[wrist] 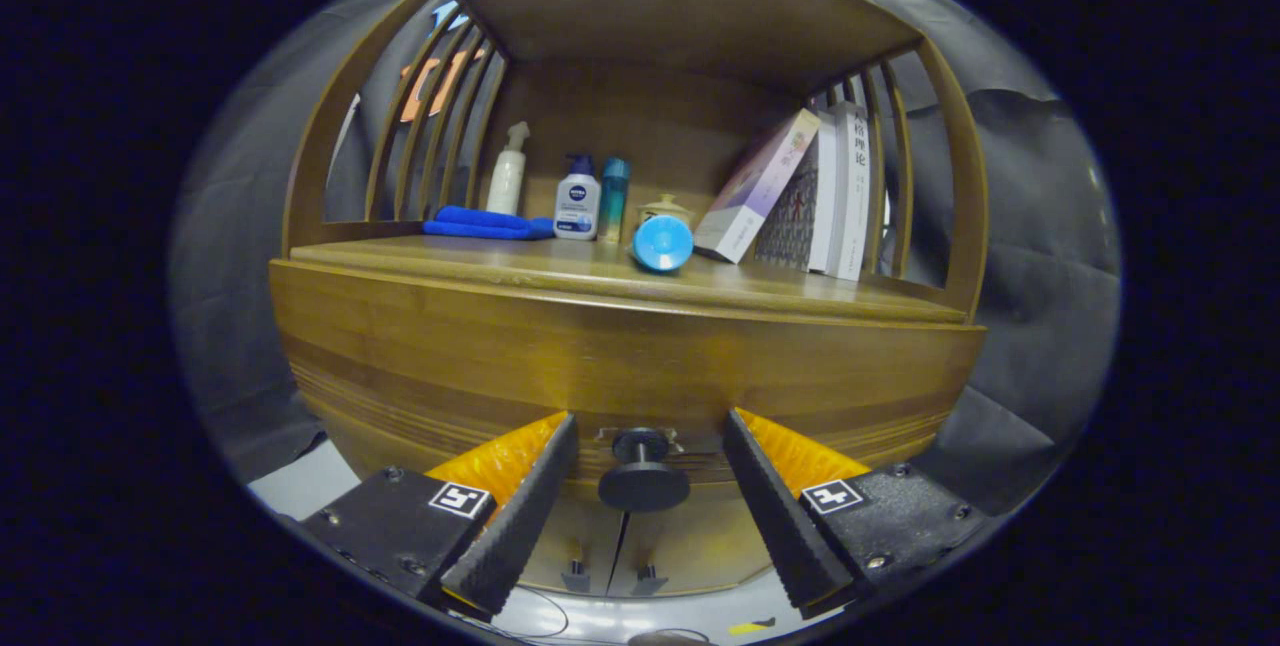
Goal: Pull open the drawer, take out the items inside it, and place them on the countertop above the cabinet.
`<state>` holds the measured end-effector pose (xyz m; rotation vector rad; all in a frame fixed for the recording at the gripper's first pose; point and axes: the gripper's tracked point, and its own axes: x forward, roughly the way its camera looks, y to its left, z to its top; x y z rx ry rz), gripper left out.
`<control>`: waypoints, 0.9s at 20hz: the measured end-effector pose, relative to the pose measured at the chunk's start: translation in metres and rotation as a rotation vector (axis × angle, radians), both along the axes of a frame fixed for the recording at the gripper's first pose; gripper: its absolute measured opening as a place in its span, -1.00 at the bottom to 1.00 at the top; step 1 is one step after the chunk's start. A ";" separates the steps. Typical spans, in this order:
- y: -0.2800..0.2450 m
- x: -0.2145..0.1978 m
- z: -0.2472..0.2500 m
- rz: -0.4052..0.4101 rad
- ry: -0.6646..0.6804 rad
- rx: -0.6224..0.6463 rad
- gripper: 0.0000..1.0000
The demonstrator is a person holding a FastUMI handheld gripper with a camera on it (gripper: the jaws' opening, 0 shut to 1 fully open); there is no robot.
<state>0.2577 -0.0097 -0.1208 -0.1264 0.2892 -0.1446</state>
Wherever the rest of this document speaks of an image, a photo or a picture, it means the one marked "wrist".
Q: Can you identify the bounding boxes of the wooden cabinet door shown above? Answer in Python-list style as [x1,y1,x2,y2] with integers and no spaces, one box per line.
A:
[520,506,631,597]
[607,481,791,599]

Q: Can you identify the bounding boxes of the white spray bottle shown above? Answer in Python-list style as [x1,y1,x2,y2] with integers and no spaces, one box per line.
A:
[486,121,531,217]

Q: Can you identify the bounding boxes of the wooden drawer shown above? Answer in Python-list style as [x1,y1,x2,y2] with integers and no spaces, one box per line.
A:
[270,259,986,487]

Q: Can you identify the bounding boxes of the blue folded cloth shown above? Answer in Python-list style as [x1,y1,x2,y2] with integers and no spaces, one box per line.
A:
[422,205,556,241]

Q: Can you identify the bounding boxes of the plain white book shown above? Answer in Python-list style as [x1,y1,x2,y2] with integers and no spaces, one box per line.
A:
[807,109,841,275]

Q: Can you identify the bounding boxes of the dark patterned book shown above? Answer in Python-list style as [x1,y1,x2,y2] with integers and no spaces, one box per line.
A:
[753,151,821,271]

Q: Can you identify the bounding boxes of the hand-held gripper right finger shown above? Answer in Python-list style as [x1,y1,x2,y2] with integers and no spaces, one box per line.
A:
[722,408,991,619]

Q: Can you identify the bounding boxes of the white book black lettering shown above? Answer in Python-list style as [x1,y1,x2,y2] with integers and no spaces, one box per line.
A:
[832,101,872,282]

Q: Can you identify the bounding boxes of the black backdrop cloth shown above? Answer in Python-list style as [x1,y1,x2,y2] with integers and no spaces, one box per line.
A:
[170,0,1121,517]

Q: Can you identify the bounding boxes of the white lotion bottle blue cap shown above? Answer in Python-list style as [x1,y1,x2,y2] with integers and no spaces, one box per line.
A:
[553,154,602,241]

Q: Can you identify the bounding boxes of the purple white book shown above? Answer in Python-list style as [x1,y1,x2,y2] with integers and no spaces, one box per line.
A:
[693,108,822,265]

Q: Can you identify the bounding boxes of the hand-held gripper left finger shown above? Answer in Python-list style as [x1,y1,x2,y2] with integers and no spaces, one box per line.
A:
[300,411,581,619]

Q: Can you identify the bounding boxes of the black round drawer knob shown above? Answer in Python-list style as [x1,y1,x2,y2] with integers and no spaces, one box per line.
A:
[598,427,691,513]

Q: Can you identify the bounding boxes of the beige lidded teacup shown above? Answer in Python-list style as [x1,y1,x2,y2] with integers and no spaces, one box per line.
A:
[638,193,698,227]

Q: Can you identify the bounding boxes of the wooden countertop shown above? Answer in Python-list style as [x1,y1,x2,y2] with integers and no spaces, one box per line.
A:
[290,234,969,325]

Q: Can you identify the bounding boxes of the blue white cosmetic tube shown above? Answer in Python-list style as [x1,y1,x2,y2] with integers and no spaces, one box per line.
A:
[631,214,695,273]

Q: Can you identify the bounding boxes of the teal glass bottle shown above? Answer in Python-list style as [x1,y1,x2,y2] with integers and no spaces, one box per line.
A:
[598,157,632,244]

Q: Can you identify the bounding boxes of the black floor cables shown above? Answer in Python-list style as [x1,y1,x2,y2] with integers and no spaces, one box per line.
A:
[450,586,721,646]

